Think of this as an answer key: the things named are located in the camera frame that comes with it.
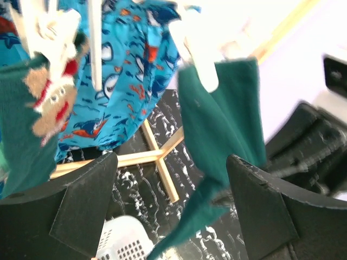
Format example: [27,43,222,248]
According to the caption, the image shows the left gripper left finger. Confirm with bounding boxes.
[1,153,118,260]

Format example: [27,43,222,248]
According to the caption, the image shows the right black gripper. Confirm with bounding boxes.
[264,102,346,197]

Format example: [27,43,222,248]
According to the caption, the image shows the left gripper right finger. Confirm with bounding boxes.
[227,155,346,259]

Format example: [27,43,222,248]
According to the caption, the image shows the plain dark green sock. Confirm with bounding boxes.
[149,58,266,259]

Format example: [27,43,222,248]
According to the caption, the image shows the green reindeer sock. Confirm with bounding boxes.
[1,32,89,198]

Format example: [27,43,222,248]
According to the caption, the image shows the white plastic clip hanger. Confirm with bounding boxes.
[8,1,219,93]

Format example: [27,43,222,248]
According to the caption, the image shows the white plastic basket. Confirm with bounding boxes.
[96,216,153,260]

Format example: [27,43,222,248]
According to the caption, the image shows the blue shark print shorts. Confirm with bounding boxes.
[0,0,201,163]

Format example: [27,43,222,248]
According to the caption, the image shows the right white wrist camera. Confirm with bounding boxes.
[323,45,346,98]

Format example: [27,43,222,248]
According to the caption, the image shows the wooden clothes rack frame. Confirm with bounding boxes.
[50,0,323,204]

